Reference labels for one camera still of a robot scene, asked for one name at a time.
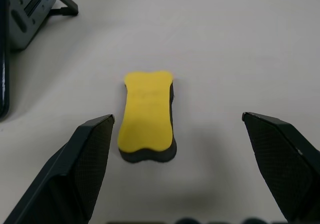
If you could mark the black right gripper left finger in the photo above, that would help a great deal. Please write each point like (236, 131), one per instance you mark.
(75, 169)

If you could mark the dark framed writing board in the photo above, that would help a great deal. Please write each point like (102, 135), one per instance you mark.
(3, 59)

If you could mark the grey board stand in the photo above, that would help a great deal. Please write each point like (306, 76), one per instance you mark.
(30, 11)

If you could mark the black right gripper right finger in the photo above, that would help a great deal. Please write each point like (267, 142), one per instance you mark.
(285, 164)

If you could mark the yellow and black eraser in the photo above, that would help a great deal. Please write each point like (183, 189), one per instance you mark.
(147, 114)

